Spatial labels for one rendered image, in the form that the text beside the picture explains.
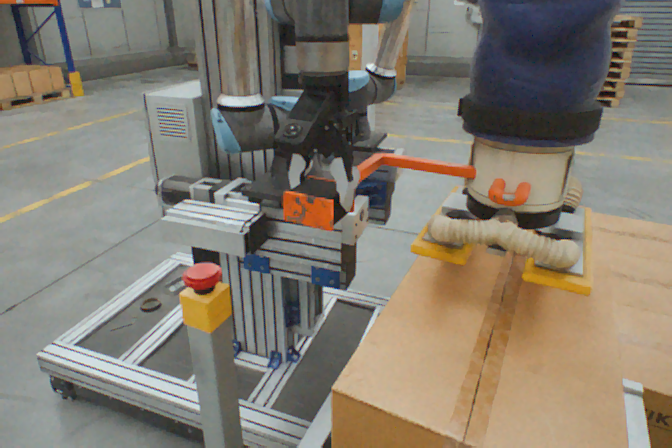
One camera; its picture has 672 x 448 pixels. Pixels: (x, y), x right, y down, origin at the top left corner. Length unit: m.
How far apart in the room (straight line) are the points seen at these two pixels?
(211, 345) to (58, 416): 1.38
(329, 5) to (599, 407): 0.69
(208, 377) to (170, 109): 0.86
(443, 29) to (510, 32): 10.09
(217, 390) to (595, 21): 0.91
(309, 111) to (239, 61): 0.49
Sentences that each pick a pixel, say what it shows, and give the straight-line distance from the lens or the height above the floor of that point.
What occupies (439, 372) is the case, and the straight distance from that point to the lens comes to 0.80.
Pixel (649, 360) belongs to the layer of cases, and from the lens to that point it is 1.66.
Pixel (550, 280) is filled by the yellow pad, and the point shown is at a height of 1.09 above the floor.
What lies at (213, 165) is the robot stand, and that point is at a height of 1.00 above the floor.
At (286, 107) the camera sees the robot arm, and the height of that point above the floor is 1.26.
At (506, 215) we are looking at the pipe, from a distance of 0.82.
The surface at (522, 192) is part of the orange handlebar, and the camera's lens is 0.79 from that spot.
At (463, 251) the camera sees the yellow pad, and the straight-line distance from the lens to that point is 0.83.
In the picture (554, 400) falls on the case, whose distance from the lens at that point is 0.81.
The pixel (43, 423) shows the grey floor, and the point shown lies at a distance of 2.25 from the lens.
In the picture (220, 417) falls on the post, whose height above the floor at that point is 0.71.
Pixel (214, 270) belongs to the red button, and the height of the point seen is 1.04.
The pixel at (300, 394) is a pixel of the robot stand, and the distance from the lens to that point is 1.76.
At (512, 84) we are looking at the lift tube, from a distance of 0.78.
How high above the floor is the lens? 1.49
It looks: 23 degrees down
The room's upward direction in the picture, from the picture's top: straight up
